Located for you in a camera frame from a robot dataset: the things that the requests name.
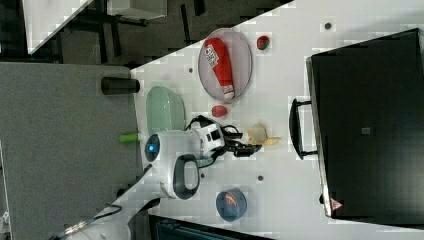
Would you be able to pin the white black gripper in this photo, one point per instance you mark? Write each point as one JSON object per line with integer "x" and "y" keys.
{"x": 212, "y": 141}

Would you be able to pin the peeled toy banana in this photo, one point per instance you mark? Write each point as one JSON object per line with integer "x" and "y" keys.
{"x": 257, "y": 135}

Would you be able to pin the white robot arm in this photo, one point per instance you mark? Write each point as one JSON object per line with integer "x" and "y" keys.
{"x": 174, "y": 160}

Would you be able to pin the red toy strawberry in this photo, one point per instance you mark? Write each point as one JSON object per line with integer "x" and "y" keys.
{"x": 219, "y": 111}

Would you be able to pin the blue bowl with food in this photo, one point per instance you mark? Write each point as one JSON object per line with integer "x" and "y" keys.
{"x": 231, "y": 204}

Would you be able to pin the pale pink oval plate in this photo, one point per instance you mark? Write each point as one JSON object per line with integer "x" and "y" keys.
{"x": 241, "y": 62}

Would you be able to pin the green perforated colander basket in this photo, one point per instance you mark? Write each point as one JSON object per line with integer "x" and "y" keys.
{"x": 164, "y": 110}

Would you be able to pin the red ketchup bottle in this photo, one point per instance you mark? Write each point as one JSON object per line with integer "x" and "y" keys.
{"x": 218, "y": 58}

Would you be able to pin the red green toy fruit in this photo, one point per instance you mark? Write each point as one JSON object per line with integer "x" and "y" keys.
{"x": 263, "y": 42}

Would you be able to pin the green marker pen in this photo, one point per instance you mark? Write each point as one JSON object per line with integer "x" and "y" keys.
{"x": 128, "y": 138}

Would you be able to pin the black toaster oven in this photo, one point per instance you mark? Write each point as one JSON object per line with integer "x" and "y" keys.
{"x": 367, "y": 111}

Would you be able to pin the black cylinder table post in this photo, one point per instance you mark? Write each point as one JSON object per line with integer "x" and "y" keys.
{"x": 116, "y": 86}

